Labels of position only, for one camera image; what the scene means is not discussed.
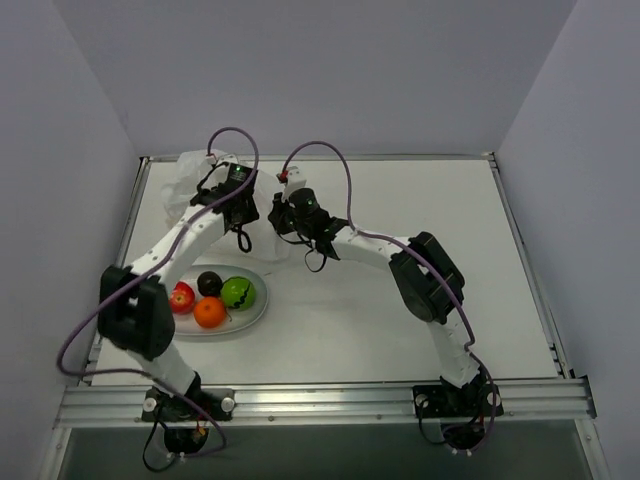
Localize white plastic bag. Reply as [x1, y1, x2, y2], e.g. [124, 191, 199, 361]
[160, 150, 289, 262]

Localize dark fake fruit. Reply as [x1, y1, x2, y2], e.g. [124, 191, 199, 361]
[196, 271, 224, 297]

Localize green fake fruit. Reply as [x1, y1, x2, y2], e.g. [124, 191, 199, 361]
[220, 276, 256, 311]

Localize red fake apple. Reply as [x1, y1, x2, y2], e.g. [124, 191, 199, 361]
[169, 281, 196, 315]

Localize orange fake fruit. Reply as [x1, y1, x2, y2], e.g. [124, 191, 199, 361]
[193, 297, 227, 329]

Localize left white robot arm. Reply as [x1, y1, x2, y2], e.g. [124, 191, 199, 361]
[98, 164, 259, 419]

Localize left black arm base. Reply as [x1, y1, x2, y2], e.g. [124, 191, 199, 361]
[140, 387, 236, 454]

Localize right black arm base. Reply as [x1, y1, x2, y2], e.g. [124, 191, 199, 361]
[412, 382, 504, 456]

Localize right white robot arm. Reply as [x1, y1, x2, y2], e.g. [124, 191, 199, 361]
[268, 187, 499, 413]

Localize white oval plate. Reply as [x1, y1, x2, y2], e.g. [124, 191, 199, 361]
[174, 264, 269, 339]

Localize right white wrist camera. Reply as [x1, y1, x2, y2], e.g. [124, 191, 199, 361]
[276, 166, 306, 202]

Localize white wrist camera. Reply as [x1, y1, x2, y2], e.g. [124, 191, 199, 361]
[205, 153, 241, 166]
[276, 166, 306, 202]

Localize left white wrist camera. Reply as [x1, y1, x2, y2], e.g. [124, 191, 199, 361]
[205, 153, 241, 166]

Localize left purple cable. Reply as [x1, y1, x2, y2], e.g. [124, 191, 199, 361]
[55, 127, 227, 459]

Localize purple cable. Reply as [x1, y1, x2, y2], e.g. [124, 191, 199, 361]
[55, 127, 227, 459]
[279, 140, 501, 446]

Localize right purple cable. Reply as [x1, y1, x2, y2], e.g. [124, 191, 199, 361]
[279, 140, 501, 446]

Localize aluminium mounting rail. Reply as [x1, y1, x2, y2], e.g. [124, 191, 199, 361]
[55, 379, 596, 428]

